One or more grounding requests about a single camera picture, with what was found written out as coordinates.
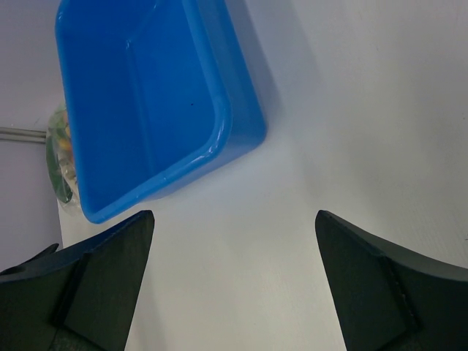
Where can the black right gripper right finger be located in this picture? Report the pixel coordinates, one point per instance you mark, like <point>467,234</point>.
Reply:
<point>388,297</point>

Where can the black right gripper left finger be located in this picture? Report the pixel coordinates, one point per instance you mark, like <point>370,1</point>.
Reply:
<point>82,297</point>

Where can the clear zip top bag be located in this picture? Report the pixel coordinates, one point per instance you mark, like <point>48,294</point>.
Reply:
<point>60,161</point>

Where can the blue plastic bin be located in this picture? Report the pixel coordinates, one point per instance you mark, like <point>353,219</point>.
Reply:
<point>158,94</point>

